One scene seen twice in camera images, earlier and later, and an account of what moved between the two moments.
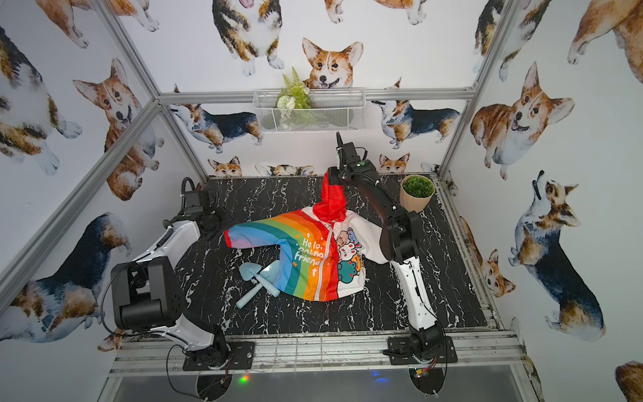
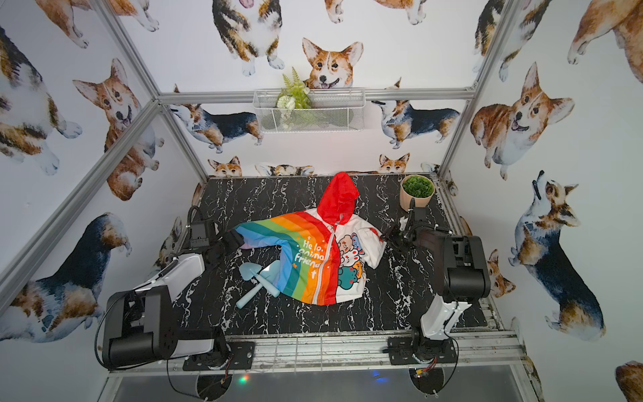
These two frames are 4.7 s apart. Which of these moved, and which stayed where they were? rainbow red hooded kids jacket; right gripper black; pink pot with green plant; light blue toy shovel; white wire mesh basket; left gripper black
Moved: left gripper black; right gripper black
Stayed: light blue toy shovel; pink pot with green plant; rainbow red hooded kids jacket; white wire mesh basket
